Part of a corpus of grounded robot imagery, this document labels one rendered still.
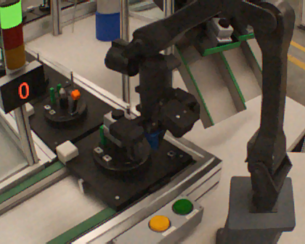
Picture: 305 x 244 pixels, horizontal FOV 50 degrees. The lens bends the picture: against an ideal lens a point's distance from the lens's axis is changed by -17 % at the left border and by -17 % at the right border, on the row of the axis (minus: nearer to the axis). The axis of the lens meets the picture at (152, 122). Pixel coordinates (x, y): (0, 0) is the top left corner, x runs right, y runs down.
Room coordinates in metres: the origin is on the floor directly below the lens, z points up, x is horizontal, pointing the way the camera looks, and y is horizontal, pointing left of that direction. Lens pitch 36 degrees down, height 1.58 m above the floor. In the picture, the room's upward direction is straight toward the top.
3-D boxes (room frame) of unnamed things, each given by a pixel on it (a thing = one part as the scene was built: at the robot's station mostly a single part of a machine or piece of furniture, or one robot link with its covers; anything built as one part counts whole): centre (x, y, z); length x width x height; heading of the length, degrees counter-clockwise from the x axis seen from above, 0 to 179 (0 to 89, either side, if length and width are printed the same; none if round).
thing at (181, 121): (0.58, -0.05, 1.17); 0.07 x 0.07 x 0.06; 47
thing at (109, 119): (0.71, 0.08, 1.06); 0.08 x 0.04 x 0.07; 44
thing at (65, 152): (0.70, 0.21, 0.97); 0.05 x 0.05 x 0.04; 44
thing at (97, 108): (0.88, 0.25, 1.01); 0.24 x 0.24 x 0.13; 44
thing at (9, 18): (0.65, 0.29, 1.38); 0.05 x 0.05 x 0.05
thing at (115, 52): (0.64, 0.03, 1.27); 0.12 x 0.08 x 0.11; 51
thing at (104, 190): (0.70, 0.07, 0.96); 0.24 x 0.24 x 0.02; 44
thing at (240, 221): (0.45, -0.22, 0.96); 0.15 x 0.15 x 0.20; 81
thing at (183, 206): (0.53, -0.06, 0.96); 0.04 x 0.04 x 0.02
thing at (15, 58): (0.65, 0.29, 1.28); 0.05 x 0.05 x 0.05
